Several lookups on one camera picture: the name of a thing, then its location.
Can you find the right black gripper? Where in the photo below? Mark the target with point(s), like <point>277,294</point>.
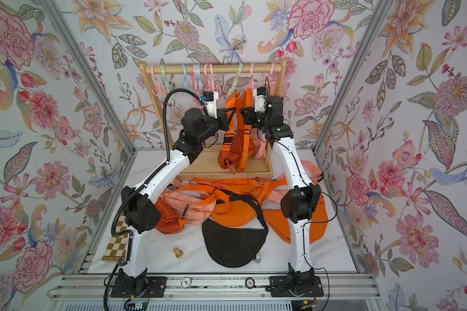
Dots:
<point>251,118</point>

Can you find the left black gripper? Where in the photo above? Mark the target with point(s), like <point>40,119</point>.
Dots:
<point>221,123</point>

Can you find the pink sling bag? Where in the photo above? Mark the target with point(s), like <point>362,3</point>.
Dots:
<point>311,171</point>
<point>195,204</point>

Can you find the rust orange bag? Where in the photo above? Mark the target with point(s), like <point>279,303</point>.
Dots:
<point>172,220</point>

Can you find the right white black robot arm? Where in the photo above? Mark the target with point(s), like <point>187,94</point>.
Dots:
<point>302,198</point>

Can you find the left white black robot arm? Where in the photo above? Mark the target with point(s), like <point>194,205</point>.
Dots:
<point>138,212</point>

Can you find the green hook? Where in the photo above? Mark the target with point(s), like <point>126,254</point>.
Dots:
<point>165,78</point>
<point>232,90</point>

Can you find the far right pink bag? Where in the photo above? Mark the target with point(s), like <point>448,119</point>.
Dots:
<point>258,150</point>

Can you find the wooden clothes rack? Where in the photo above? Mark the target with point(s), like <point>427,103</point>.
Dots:
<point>207,166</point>

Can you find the silver chess piece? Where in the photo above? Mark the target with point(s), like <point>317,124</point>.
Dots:
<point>257,258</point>

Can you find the gold chess piece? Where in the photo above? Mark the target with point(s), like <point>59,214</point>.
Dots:
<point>178,252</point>

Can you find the wooden chessboard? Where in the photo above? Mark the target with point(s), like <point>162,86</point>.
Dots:
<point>116,249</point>

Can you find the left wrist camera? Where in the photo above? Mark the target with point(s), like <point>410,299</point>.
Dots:
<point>210,98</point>

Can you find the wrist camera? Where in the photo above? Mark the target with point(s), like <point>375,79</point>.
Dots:
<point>210,98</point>
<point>260,99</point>

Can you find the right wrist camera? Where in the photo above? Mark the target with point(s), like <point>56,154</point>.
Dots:
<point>260,99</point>

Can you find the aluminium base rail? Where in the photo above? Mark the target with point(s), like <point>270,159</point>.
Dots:
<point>237,286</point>

